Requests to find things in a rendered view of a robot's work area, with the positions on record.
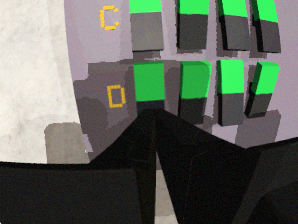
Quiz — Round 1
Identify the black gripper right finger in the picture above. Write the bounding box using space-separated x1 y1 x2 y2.
153 108 298 224

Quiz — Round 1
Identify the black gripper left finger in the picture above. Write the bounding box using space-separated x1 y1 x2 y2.
0 109 157 224

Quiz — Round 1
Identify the grey switch panel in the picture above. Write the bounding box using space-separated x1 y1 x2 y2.
64 0 298 160

